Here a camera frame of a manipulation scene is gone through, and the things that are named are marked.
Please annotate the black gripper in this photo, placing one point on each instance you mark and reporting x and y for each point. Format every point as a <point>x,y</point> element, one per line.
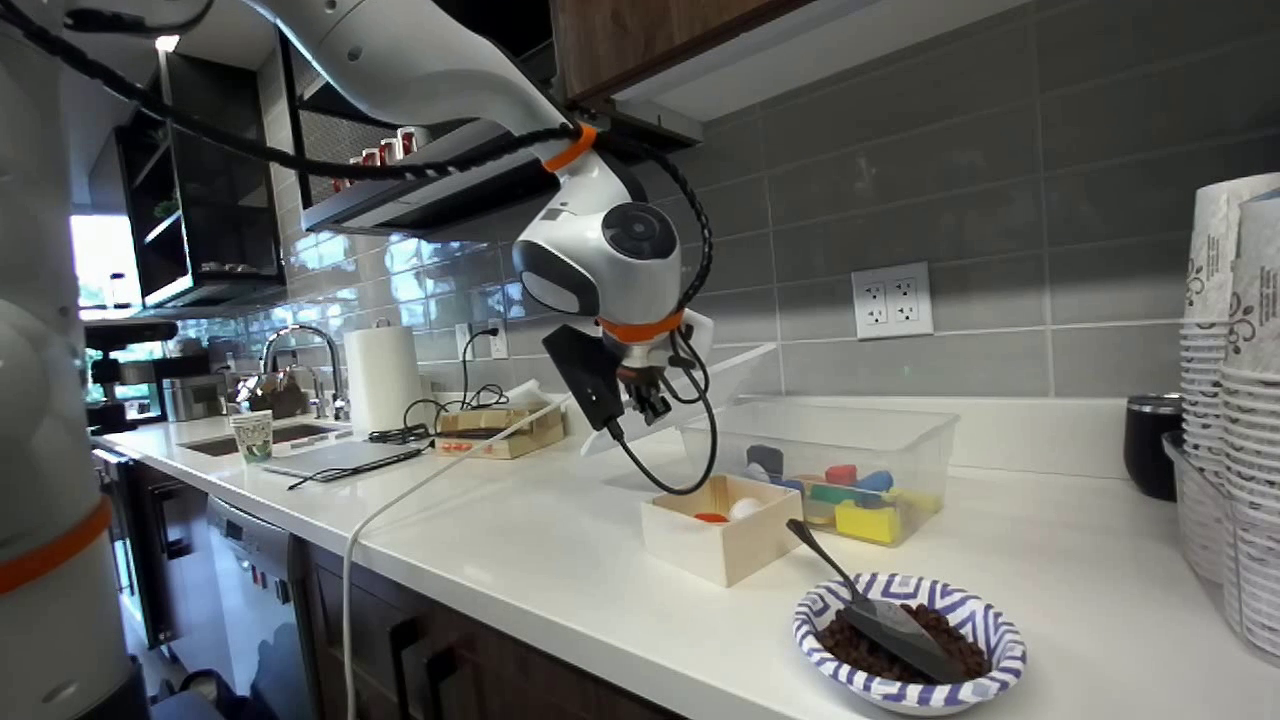
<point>587,382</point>

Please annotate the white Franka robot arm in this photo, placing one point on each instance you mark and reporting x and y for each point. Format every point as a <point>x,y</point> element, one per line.
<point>400,62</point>

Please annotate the clear plastic tote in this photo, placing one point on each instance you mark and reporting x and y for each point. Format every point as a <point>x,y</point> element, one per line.
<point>882,446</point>

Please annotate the red toy piece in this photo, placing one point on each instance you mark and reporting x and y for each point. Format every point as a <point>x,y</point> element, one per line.
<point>709,517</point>

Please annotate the blue grey toy piece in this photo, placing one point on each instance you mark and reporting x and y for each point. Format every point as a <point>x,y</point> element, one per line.
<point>769,466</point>

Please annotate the white toy piece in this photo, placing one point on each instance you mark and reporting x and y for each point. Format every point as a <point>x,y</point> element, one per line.
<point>744,510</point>

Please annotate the wooden tray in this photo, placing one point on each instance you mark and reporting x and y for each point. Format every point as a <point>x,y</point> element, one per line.
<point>500,430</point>

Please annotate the light wooden box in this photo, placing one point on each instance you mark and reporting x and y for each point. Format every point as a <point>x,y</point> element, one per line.
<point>715,543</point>

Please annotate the green block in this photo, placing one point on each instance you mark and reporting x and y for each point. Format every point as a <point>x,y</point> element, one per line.
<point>829,493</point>

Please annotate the red block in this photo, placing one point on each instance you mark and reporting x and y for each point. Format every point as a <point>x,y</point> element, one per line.
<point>840,472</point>

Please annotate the blue block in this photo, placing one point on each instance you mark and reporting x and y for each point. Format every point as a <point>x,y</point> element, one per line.
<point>879,482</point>

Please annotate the yellow block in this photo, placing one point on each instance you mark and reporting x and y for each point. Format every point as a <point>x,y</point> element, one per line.
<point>868,521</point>

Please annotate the white paper towel roll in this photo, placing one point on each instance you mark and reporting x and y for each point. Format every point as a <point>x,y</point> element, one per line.
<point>381,376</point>

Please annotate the grey flat tray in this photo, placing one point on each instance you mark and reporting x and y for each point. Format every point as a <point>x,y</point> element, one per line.
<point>348,458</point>

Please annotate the dark wooden lower cabinet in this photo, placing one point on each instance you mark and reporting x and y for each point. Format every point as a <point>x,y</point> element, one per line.
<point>443,654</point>

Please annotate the brown coffee grounds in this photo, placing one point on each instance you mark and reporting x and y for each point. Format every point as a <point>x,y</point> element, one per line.
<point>855,649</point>

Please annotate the large chrome faucet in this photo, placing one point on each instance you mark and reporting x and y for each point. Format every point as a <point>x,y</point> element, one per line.
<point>325,348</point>

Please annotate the dark metal scoop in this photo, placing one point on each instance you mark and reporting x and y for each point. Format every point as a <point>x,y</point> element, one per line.
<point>896,625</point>

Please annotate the red white mug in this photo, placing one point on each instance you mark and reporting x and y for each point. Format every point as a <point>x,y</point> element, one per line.
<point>365,159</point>
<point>407,140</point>

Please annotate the brown wooden upper cabinet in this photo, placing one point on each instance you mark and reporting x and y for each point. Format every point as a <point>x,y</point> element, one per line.
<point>653,34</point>

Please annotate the green printed paper cup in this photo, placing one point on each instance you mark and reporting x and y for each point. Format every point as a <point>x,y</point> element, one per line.
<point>254,439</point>

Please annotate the blue patterned paper plate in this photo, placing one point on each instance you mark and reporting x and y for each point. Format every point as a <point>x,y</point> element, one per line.
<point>923,696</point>

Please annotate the stainless dishwasher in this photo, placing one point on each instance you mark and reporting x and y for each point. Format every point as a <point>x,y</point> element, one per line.
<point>254,602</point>

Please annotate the black tumbler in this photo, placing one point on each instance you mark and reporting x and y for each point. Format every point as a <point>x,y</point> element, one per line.
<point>1150,446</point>

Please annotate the black coffee machine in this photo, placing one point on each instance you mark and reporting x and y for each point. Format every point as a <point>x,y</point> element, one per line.
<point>125,373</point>

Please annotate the tall paper cup stack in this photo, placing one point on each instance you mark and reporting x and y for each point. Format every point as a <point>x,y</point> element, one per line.
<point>1207,305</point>

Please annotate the small white wall outlet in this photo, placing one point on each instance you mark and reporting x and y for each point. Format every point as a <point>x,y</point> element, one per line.
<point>491,343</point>

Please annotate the white four-socket wall outlet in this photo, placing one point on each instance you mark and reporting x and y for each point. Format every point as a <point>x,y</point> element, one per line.
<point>888,303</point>

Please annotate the black open wall shelf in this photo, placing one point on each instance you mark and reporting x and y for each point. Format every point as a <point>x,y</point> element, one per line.
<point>212,214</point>

